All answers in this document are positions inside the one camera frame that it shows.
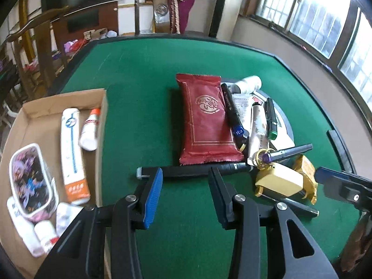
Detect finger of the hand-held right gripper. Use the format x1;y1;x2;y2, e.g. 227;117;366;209
315;167;353;186
323;179;367;210

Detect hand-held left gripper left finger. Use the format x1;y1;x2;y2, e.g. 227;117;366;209
34;167;164;279

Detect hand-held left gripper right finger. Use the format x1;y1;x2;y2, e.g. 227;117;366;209
209;166;339;279

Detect pale yellow snack pack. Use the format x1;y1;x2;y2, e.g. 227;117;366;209
292;155;318;205

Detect black marker purple cap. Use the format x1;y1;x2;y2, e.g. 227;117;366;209
263;144;314;163

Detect yellow snack packet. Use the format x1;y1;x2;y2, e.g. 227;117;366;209
254;163;310;202

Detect red foil packet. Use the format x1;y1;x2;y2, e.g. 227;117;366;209
176;73;245;165

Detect black marker green cap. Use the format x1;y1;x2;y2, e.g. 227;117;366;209
264;97;278;140

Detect white orange toothpaste box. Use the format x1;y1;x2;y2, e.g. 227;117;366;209
60;107;91;205

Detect small white orange-capped tube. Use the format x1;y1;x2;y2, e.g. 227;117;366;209
79;108;101;152

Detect black marker blue cap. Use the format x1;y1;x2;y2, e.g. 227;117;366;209
221;83;250;153

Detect white bottle red label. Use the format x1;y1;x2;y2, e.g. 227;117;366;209
34;220;60;255

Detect printed pink pencil case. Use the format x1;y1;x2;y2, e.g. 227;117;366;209
9;143;59;223

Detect person's right hand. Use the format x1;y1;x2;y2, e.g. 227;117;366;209
341;213;371;271

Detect beige patterned tube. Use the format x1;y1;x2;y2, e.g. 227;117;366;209
247;103;272;166

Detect white cylindrical bottle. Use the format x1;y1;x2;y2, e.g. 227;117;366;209
235;76;262;95

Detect barred window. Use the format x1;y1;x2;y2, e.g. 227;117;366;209
241;0;372;114

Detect pink plastic bags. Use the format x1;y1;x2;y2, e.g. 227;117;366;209
64;39;88;53

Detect small open cardboard box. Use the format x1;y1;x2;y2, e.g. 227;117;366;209
84;28;109;40

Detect wooden yoke-back chair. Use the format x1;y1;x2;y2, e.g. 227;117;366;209
6;6;70;99

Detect wooden chair with medallion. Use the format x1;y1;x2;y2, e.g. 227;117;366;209
128;0;195;35

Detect maroon fringed cloth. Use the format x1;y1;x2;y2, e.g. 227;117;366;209
169;0;195;34

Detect small yellow ring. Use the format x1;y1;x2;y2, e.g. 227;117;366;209
252;149;272;169

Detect black rectangular wall panel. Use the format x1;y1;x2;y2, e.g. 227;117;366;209
67;9;99;32

